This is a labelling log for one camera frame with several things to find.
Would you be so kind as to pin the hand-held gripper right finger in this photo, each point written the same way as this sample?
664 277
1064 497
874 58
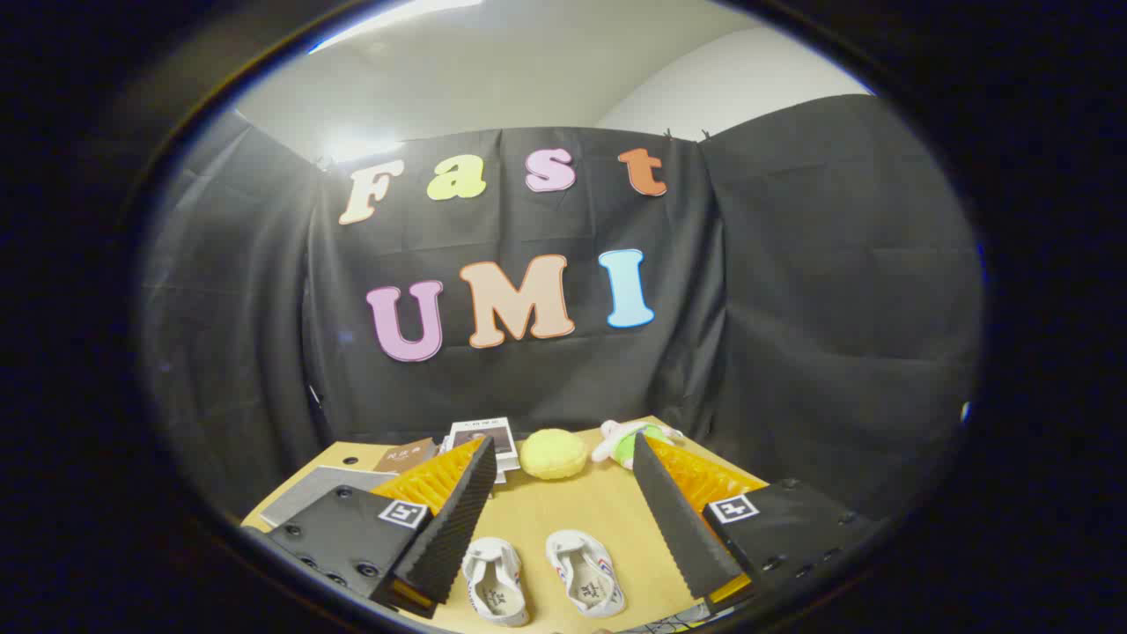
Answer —
682 528

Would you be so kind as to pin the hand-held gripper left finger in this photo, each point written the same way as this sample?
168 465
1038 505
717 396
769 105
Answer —
458 528

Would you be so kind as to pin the white canvas shoe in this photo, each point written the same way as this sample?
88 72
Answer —
585 572
493 581

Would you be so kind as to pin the grey fabric storage box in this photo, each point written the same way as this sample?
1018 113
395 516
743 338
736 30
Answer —
317 493

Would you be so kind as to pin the brown booklet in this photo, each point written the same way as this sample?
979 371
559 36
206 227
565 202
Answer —
405 455

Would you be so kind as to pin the white book with dark cover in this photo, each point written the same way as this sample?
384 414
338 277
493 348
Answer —
493 433

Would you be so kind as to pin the pink and green plush toy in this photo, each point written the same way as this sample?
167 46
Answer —
621 440

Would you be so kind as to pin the yellow plush cushion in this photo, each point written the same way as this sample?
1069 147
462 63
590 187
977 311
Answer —
553 453

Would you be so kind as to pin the black backdrop cloth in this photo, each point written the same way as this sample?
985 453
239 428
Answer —
792 308

